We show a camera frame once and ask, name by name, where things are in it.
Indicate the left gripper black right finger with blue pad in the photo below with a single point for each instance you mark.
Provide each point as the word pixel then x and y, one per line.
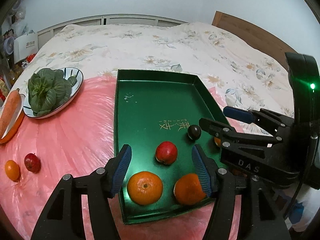
pixel 259 216

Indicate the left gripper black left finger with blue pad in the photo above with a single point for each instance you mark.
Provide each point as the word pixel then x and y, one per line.
pixel 61 217

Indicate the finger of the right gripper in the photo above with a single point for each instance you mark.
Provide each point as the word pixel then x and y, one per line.
pixel 266 119
pixel 228 133

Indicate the small orange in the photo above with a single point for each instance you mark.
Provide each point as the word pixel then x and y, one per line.
pixel 217 141
pixel 12 170

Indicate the dark purple plum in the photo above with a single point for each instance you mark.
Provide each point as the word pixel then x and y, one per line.
pixel 194 132

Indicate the large orange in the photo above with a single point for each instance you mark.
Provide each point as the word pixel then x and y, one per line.
pixel 145 188
pixel 188 190

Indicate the floral bed quilt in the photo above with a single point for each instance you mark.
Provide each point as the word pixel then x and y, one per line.
pixel 236 74

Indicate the green tray box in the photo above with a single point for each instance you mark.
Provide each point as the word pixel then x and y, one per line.
pixel 151 107

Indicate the pink plastic sheet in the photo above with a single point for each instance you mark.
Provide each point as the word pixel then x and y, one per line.
pixel 76 140

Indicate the wooden headboard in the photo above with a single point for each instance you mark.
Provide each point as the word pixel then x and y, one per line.
pixel 255 36

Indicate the orange rimmed white plate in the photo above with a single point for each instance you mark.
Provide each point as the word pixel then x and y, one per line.
pixel 14 123

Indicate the carrot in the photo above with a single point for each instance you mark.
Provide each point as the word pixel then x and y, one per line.
pixel 13 101

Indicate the green bok choy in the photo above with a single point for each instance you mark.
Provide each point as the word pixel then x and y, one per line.
pixel 48 92

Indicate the red yellow rice bag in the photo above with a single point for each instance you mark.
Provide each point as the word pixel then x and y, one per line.
pixel 4 91

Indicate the yellow oil bottle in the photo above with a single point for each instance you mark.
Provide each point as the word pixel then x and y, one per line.
pixel 14 73

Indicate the red plastic bag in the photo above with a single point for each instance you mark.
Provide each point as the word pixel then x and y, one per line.
pixel 30 58

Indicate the small white fan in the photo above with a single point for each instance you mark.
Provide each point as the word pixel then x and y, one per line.
pixel 8 45

